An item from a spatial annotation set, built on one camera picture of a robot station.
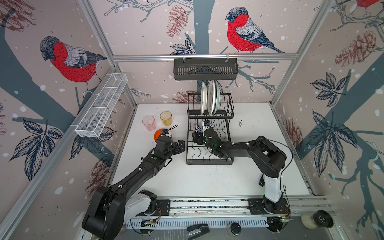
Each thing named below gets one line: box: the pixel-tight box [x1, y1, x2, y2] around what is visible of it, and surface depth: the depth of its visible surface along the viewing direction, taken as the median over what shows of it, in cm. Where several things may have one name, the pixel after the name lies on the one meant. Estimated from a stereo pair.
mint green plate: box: [208, 80, 223, 115], surface depth 77 cm
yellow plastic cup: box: [159, 111, 173, 127], surface depth 106 cm
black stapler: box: [187, 224, 211, 240], surface depth 67 cm
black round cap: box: [230, 222, 242, 236], surface depth 61 cm
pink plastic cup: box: [142, 115, 157, 132], surface depth 104 cm
